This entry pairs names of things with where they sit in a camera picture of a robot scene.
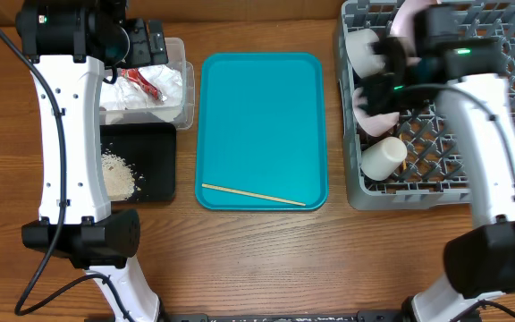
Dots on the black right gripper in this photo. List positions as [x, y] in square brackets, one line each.
[368, 104]

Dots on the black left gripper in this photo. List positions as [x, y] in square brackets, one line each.
[143, 54]

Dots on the red snack wrapper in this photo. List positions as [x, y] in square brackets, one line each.
[133, 75]

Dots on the small pink bowl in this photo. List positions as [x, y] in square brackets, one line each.
[376, 125]

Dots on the grey bowl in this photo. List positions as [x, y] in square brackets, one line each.
[359, 48]

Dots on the white napkin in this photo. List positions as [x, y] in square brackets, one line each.
[125, 98]

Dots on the large pink plate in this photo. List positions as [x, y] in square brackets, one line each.
[402, 33]

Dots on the white paper cup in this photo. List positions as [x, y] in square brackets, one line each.
[379, 161]

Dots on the pile of rice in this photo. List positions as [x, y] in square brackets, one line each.
[121, 180]

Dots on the wooden chopstick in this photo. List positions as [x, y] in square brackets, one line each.
[403, 154]
[252, 194]

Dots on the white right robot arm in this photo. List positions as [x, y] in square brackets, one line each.
[466, 81]

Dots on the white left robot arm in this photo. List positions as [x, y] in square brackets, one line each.
[73, 49]

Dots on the grey dishwasher rack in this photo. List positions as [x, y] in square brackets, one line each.
[433, 174]

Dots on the clear plastic bin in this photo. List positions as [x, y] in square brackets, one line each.
[177, 60]

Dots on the black plastic tray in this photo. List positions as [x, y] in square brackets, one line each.
[151, 148]

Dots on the teal serving tray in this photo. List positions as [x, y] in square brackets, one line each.
[261, 128]

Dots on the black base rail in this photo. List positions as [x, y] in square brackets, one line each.
[364, 315]

